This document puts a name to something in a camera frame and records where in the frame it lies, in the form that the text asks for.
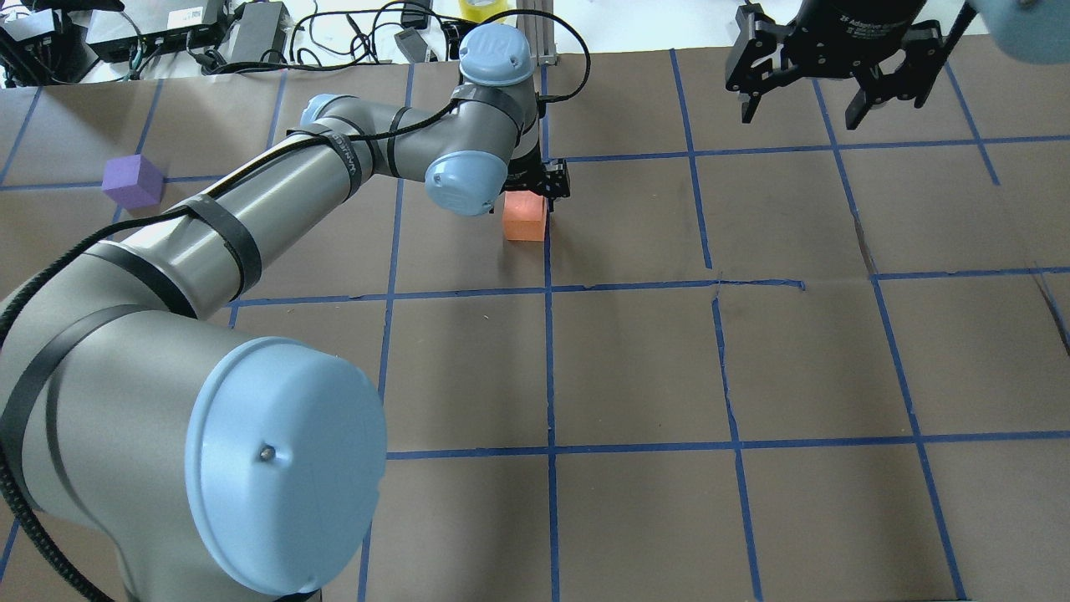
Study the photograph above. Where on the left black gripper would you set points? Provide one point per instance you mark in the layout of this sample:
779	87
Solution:
552	179

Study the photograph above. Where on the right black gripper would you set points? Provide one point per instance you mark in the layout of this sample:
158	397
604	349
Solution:
844	29

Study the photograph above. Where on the orange foam cube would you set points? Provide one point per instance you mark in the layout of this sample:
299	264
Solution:
525	216

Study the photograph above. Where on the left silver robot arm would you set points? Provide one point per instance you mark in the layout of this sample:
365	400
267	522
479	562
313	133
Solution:
222	465

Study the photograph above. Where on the yellow tape roll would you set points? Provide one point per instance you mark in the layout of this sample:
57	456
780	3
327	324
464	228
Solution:
480	11

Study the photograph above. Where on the black power adapter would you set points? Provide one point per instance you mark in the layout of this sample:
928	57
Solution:
261	30

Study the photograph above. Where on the purple foam cube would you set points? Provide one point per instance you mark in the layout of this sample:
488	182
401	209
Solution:
132	182

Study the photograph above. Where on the aluminium frame post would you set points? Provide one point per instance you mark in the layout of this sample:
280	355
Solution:
539	31

